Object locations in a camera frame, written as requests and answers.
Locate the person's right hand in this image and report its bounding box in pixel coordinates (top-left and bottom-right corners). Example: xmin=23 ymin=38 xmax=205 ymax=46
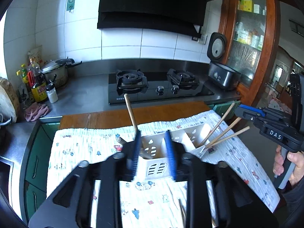
xmin=273 ymin=146 xmax=304 ymax=186

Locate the black rice cooker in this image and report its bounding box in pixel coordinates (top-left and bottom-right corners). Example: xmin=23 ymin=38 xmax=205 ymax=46
xmin=207 ymin=32 xmax=241 ymax=91

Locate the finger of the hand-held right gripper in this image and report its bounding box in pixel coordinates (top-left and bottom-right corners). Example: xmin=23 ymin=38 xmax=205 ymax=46
xmin=235 ymin=108 xmax=264 ymax=127
xmin=239 ymin=104 xmax=268 ymax=114

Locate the person's right forearm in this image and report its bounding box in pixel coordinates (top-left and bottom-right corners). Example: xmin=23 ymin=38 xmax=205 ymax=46
xmin=280 ymin=176 xmax=304 ymax=221

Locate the pink rag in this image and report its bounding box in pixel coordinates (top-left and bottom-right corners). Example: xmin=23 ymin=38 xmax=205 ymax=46
xmin=24 ymin=103 xmax=50 ymax=122

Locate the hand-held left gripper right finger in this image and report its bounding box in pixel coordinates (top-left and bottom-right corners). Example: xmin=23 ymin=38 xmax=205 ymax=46
xmin=165 ymin=130 xmax=279 ymax=228

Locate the small white seasoning jar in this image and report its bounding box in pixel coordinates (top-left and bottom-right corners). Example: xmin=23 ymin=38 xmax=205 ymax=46
xmin=46 ymin=84 xmax=59 ymax=104

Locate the steel pressure cooker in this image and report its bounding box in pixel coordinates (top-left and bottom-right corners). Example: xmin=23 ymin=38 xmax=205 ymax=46
xmin=41 ymin=57 xmax=82 ymax=88

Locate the black gas stove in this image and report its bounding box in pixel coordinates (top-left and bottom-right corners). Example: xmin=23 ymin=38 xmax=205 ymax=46
xmin=108 ymin=68 xmax=214 ymax=105

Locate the clear bottle yellow cap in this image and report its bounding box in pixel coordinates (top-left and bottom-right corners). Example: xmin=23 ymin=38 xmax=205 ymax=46
xmin=16 ymin=70 xmax=28 ymax=101

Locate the round wooden chopping board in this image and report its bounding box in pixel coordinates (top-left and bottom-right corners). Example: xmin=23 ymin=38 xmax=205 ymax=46
xmin=0 ymin=77 xmax=21 ymax=123

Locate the white plastic utensil holder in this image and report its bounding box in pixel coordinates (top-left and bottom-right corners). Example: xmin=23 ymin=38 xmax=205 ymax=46
xmin=136 ymin=123 xmax=212 ymax=181

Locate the white cartoon printed cloth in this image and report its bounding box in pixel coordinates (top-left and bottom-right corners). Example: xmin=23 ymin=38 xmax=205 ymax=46
xmin=46 ymin=110 xmax=281 ymax=228

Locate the green lower kitchen cabinet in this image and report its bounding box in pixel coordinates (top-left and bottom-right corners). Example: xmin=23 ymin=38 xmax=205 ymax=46
xmin=20 ymin=123 xmax=60 ymax=219

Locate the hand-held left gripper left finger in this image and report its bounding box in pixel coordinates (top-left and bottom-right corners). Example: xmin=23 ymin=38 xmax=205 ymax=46
xmin=28 ymin=131 xmax=143 ymax=228

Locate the black range hood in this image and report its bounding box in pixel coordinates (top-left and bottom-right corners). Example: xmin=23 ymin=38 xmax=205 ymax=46
xmin=97 ymin=0 xmax=228 ymax=38

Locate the wooden glass door cabinet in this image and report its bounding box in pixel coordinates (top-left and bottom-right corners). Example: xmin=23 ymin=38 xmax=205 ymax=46
xmin=218 ymin=0 xmax=281 ymax=107

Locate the wall power socket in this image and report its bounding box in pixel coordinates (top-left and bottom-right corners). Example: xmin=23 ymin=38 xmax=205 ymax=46
xmin=191 ymin=34 xmax=207 ymax=44

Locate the dark sauce bottle yellow label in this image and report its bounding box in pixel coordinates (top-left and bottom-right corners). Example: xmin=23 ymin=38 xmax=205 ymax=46
xmin=27 ymin=62 xmax=48 ymax=103

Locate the bunch of light wooden chopsticks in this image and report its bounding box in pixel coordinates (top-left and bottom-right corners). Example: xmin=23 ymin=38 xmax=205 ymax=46
xmin=197 ymin=101 xmax=250 ymax=154

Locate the single dark bamboo chopstick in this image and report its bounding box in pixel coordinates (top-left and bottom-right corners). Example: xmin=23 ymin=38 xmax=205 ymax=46
xmin=124 ymin=94 xmax=140 ymax=135

